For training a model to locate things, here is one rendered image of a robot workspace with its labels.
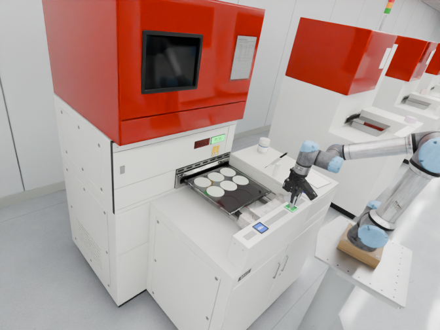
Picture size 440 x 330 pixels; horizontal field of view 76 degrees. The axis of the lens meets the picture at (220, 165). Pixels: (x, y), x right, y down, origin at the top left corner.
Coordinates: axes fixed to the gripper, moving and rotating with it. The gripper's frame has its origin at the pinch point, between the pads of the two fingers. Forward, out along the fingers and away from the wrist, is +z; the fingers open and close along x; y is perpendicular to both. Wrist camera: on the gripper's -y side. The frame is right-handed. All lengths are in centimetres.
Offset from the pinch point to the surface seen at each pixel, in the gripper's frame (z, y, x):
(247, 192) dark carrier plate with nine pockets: 7.5, 27.5, 1.1
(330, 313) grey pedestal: 60, -37, -15
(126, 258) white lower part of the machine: 50, 58, 60
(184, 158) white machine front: -5, 58, 24
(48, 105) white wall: 12, 207, 48
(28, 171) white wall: 70, 207, 70
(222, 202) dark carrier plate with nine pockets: 7.5, 28.7, 20.6
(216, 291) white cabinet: 31, 2, 46
